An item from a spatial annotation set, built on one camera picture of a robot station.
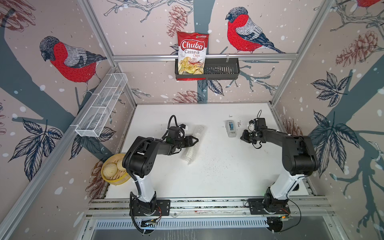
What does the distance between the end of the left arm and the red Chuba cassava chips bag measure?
14.1 inches

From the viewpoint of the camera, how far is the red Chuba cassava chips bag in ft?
2.75

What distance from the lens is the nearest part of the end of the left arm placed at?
80 cm
